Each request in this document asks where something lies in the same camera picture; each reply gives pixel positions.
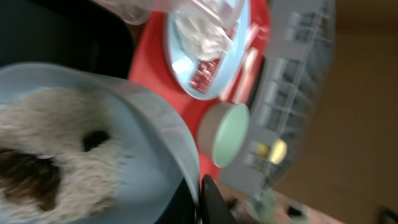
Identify red ketchup packet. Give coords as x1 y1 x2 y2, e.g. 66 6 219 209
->
188 26 237 95

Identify red serving tray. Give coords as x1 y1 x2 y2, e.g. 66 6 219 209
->
127 0 271 184

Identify grey dishwasher rack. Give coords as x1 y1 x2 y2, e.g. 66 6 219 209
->
218 0 335 197

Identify light blue small bowl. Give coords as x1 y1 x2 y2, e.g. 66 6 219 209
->
1 63 200 224

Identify black waste tray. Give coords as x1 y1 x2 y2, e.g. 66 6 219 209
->
1 0 135 79

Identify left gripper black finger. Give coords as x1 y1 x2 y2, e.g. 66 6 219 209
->
200 174 238 224

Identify mint green bowl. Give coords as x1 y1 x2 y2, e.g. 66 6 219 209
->
197 102 250 168

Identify yellow plastic cup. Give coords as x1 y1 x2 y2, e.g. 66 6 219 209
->
256 139 287 165

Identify white napkin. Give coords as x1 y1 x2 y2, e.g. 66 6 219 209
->
174 15 236 61

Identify white plastic fork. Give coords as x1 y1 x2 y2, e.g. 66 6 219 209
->
219 22 260 103

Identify light blue plate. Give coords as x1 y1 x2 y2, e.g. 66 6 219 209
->
164 0 251 100

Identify clear plastic bin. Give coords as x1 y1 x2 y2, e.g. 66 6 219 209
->
94 0 245 27

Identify food scraps with rice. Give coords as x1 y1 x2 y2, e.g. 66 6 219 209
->
1 87 122 223

